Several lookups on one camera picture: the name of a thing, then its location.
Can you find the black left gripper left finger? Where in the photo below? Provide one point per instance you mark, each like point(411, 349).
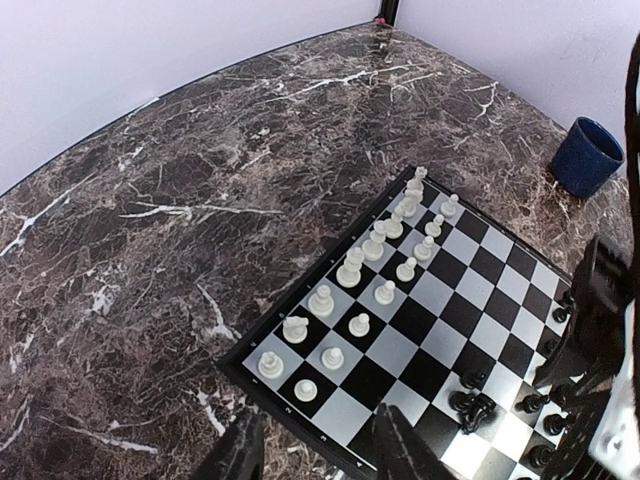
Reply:
point(239, 454)

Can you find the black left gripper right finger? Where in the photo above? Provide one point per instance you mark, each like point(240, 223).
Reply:
point(401, 453)

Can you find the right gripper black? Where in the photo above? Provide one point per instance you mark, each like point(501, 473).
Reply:
point(601, 312)

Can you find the black knight piece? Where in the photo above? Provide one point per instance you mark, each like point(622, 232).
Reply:
point(473, 409)

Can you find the white pawn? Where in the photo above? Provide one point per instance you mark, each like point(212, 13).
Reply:
point(305, 390)
point(359, 326)
point(332, 358)

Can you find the white rook left corner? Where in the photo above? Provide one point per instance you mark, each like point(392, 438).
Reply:
point(270, 365)

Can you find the white knight piece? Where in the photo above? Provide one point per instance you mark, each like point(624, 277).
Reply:
point(295, 329)

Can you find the black white chessboard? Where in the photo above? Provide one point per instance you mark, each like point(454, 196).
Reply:
point(483, 300)

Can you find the white bishop piece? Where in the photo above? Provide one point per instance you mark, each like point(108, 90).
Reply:
point(321, 303)

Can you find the dark blue mug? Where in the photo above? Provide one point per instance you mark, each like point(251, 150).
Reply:
point(587, 157)

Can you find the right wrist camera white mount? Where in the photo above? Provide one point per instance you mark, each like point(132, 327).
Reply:
point(615, 444)

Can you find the right black frame post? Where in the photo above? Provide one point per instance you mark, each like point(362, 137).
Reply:
point(387, 12)

